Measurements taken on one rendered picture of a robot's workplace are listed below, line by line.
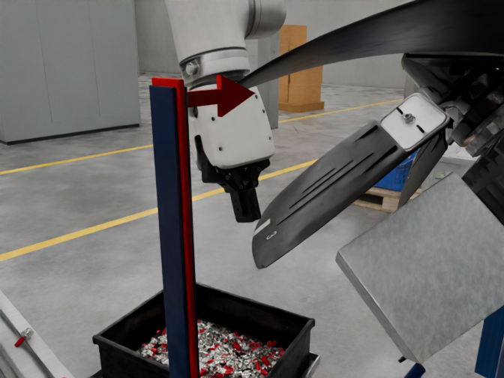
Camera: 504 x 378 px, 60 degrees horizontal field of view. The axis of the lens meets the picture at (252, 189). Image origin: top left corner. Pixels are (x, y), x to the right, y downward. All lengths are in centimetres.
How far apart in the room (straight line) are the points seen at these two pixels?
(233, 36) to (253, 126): 11
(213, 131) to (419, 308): 28
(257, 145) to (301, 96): 811
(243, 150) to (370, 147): 17
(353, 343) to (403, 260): 158
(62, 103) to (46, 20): 106
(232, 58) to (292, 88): 824
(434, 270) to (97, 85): 651
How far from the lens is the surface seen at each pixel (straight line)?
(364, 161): 57
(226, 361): 58
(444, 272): 48
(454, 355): 210
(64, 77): 661
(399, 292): 47
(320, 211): 54
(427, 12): 28
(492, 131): 54
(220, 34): 53
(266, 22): 59
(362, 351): 201
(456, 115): 66
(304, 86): 860
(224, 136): 51
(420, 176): 79
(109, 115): 694
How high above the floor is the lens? 121
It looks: 18 degrees down
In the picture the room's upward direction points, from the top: straight up
